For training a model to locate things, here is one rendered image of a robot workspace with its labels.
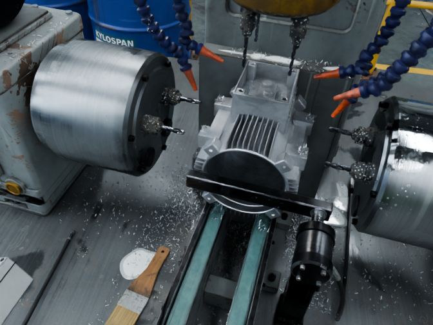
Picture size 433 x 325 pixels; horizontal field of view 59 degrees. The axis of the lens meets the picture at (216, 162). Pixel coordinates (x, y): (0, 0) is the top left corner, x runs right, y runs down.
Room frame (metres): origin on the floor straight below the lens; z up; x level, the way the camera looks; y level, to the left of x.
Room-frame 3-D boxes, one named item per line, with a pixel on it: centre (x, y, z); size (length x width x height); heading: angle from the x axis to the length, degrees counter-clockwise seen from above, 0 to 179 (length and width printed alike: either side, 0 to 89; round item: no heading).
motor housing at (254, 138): (0.56, -0.07, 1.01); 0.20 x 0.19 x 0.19; 166
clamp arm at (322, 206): (0.44, -0.07, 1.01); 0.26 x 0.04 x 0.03; 76
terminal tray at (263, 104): (0.60, -0.08, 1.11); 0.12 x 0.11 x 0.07; 166
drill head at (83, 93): (0.65, 0.27, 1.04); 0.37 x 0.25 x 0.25; 76
